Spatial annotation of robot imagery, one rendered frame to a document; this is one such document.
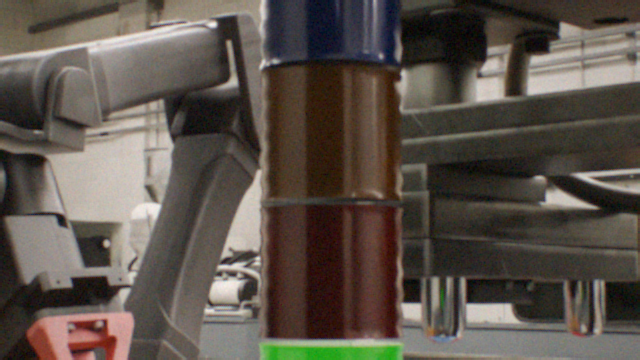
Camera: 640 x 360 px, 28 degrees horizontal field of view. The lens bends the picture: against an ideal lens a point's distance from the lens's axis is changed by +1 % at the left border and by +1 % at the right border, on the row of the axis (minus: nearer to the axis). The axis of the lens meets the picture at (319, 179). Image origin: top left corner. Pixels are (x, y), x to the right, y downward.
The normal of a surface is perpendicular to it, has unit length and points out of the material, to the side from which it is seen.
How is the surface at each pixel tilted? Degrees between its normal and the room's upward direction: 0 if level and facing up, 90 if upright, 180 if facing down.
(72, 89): 90
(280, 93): 104
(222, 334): 90
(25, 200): 65
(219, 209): 91
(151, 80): 93
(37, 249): 61
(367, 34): 76
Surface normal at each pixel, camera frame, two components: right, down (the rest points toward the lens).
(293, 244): -0.50, -0.32
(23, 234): 0.57, -0.55
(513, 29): 0.00, 1.00
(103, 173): -0.71, -0.07
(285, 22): -0.60, 0.17
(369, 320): 0.47, 0.16
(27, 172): 0.37, -0.53
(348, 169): 0.24, -0.33
